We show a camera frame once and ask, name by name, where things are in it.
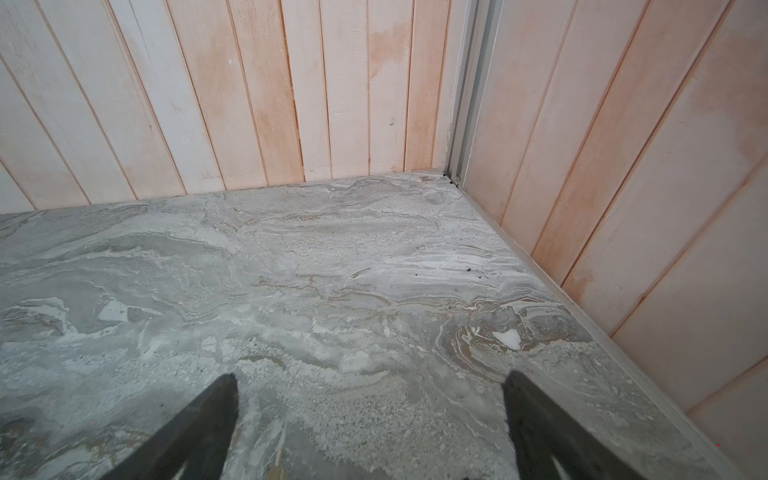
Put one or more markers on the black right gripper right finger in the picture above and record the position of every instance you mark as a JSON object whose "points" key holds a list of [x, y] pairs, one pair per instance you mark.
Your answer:
{"points": [[548, 441]]}

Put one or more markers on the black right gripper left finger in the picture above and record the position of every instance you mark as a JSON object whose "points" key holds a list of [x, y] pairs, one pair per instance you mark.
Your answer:
{"points": [[194, 444]]}

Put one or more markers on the aluminium corner frame post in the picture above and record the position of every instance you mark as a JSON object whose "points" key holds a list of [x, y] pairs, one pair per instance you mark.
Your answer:
{"points": [[478, 33]]}

